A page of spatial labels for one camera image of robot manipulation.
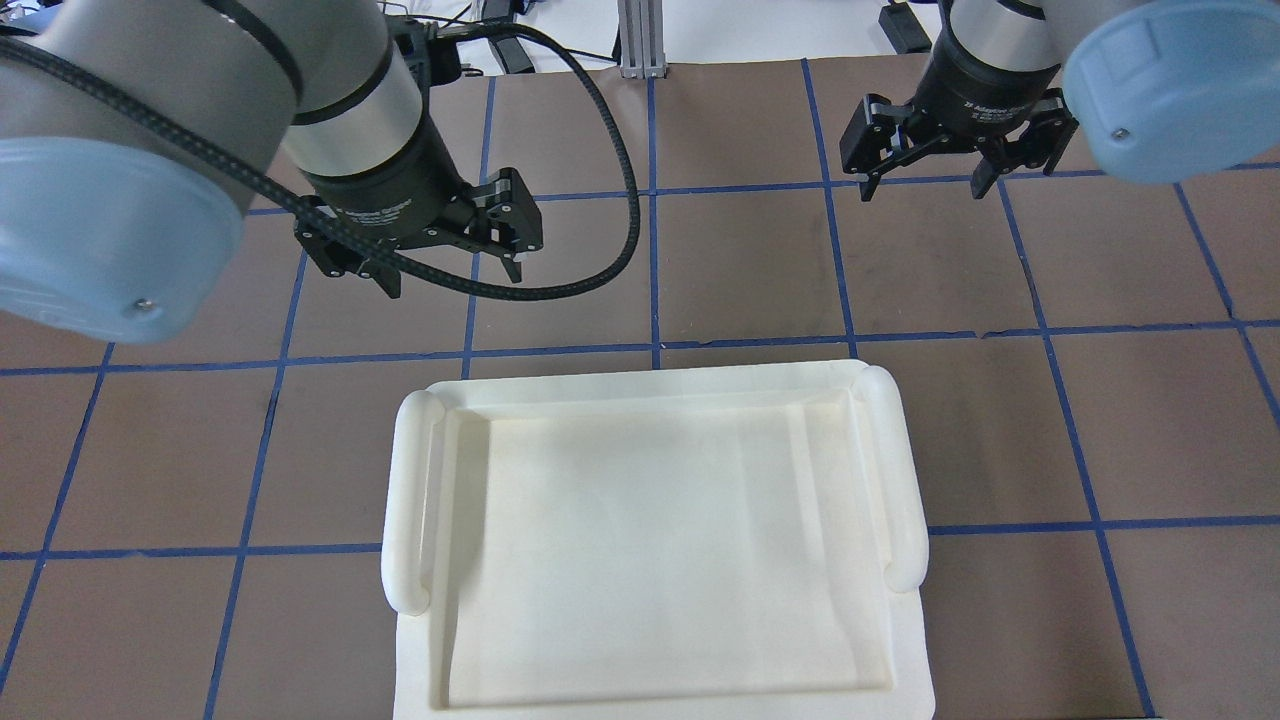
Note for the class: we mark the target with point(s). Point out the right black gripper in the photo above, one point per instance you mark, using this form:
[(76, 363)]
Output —
[(975, 85)]

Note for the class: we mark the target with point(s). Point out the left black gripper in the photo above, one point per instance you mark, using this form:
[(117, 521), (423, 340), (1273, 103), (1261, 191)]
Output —
[(395, 190)]

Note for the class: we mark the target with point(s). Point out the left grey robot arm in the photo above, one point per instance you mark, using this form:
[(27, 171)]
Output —
[(136, 134)]

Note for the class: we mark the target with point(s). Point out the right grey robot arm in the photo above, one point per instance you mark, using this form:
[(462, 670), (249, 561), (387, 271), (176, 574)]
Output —
[(1161, 90)]

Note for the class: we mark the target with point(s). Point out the black power adapter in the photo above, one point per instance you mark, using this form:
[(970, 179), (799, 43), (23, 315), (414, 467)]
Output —
[(901, 27)]

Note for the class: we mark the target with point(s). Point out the white plastic tray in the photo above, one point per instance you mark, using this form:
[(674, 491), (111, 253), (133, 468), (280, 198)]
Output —
[(731, 542)]

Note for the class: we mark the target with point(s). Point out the aluminium frame post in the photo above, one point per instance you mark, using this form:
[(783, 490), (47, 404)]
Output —
[(641, 40)]

